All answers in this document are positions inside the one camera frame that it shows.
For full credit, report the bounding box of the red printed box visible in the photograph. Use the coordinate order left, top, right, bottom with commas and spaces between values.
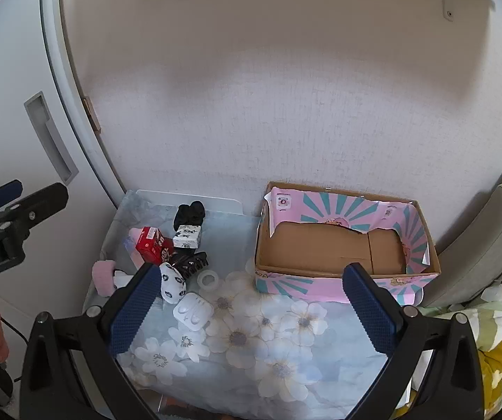
136, 226, 175, 267

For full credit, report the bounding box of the white sliding door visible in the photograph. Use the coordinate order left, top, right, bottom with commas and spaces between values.
0, 0, 126, 403

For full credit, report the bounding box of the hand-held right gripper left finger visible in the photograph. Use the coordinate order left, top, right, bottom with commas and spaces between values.
20, 262, 164, 420

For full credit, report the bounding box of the grey sofa cushion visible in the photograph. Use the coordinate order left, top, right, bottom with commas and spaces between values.
421, 183, 502, 311

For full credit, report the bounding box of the recessed door handle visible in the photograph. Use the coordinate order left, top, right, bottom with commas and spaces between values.
24, 92, 78, 183

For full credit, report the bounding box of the pale blue floral cloth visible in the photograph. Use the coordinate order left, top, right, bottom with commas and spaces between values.
82, 189, 413, 420

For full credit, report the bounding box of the pink cloth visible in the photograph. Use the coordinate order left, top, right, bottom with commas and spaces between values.
126, 227, 146, 254

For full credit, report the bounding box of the yellow green floral blanket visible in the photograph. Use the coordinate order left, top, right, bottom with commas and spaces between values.
408, 302, 502, 420

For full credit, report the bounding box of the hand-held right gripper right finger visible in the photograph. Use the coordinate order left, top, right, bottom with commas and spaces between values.
342, 262, 484, 420

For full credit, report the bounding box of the dark brown hair claw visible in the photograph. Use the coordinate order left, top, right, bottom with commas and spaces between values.
166, 251, 209, 279

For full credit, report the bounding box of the white face-print pouch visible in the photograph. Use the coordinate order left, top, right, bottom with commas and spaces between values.
159, 262, 187, 306

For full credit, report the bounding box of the black cable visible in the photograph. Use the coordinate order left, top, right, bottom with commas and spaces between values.
1, 318, 29, 347

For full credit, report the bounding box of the pink plush pad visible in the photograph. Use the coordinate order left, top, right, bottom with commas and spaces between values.
92, 260, 118, 298

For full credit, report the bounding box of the clear tape roll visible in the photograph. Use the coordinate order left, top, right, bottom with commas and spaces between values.
197, 270, 221, 290

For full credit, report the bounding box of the white earbud case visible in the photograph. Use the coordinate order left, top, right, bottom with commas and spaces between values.
173, 294, 213, 331

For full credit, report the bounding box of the pink printed cardboard box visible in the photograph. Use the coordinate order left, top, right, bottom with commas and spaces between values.
253, 181, 442, 307

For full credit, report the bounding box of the brown door latch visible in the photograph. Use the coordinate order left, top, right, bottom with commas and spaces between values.
82, 97, 101, 131

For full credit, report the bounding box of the black cloth scrunchie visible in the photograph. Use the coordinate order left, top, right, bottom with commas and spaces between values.
174, 200, 206, 231

